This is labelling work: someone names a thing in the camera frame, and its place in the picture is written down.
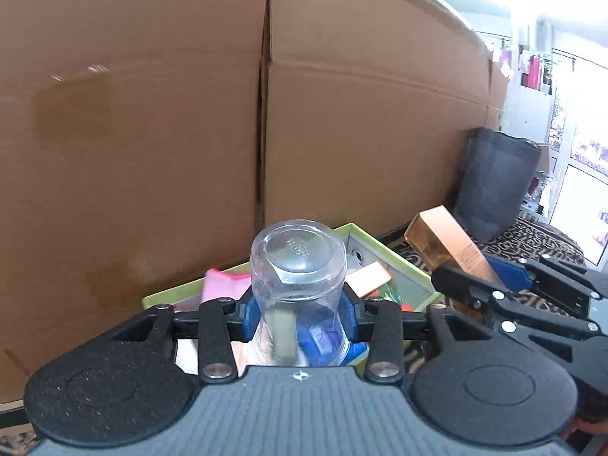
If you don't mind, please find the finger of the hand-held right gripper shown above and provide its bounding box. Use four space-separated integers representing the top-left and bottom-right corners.
431 263 602 348
484 254 608 319

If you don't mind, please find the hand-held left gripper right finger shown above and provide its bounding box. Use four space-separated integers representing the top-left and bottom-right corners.
341 282 480 385

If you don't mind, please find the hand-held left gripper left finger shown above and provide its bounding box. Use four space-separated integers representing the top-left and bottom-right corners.
109 289 260 385

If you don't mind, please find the green shoe box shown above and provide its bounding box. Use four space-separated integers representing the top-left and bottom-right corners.
141 222 445 378

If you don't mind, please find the clear plastic cup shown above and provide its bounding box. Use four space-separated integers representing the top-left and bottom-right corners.
249 219 349 367

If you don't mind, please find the blue box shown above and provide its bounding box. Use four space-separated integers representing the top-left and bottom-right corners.
297 311 370 367

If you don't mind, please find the pink cloth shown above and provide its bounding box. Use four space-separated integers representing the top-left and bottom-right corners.
202 268 252 305

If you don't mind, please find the green box red print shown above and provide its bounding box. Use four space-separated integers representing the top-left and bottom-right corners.
377 284 415 314

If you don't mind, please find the dark grey bag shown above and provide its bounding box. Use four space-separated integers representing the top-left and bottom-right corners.
451 126 542 244

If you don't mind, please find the large brown cardboard backdrop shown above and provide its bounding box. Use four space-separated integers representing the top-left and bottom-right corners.
0 0 511 404

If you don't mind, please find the white window frame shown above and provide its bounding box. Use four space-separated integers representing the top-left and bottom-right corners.
503 24 608 267

